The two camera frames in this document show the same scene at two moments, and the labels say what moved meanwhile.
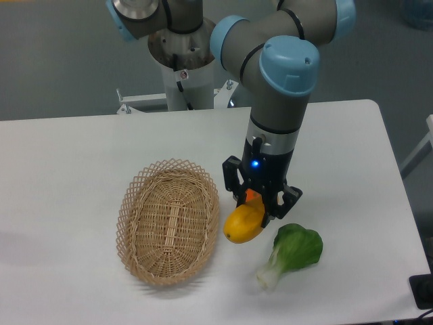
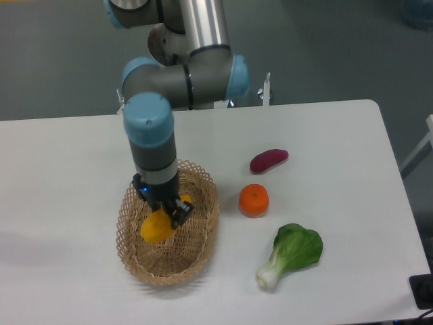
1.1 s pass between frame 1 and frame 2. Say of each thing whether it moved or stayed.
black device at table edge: stayed
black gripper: moved
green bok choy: stayed
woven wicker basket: stayed
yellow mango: moved
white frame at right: stayed
